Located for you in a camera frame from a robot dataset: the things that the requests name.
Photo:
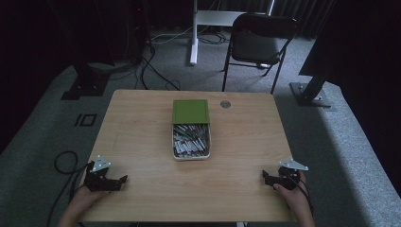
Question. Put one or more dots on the person's right hand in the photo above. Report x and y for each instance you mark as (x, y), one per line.
(294, 197)

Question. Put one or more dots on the pile of pens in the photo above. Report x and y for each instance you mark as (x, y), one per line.
(191, 140)

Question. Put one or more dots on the person's left hand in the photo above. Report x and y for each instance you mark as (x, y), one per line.
(84, 198)

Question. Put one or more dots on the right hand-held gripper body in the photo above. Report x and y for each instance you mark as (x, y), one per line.
(288, 178)

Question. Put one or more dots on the round grey table grommet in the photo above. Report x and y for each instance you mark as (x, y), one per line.
(225, 104)

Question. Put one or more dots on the white desk frame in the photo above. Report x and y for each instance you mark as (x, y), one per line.
(201, 19)

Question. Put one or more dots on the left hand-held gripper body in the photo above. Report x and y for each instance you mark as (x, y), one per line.
(96, 179)

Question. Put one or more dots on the black folding chair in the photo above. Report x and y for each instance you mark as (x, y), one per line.
(257, 41)

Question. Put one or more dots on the green box lid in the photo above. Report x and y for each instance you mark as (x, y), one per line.
(190, 111)

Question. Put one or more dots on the black metal stand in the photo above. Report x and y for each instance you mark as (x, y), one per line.
(86, 83)
(312, 91)

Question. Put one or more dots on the white box tray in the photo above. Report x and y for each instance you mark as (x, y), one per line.
(191, 157)

